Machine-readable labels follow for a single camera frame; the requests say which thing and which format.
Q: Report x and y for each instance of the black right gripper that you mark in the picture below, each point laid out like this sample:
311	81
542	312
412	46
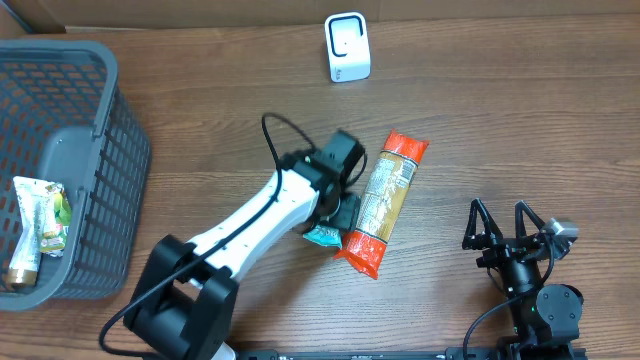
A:
507	251

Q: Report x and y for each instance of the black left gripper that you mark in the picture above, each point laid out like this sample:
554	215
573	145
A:
345	215

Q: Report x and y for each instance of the teal snack packet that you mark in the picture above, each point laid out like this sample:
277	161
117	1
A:
325	236

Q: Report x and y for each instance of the orange spaghetti packet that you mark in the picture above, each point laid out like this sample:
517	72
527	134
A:
381	202

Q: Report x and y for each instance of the green tea packet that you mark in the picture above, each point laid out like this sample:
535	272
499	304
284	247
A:
55	216

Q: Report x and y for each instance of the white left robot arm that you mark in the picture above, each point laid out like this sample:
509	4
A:
183	303

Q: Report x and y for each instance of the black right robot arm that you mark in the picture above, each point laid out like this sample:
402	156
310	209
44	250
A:
545	316

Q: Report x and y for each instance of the white barcode scanner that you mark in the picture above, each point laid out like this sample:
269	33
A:
348	49

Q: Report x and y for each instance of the grey plastic mesh basket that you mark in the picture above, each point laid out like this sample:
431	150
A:
64	119

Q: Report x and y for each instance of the white tube gold cap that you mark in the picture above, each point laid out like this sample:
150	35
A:
32	194

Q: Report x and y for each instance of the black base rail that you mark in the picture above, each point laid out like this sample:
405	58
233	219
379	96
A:
451	353

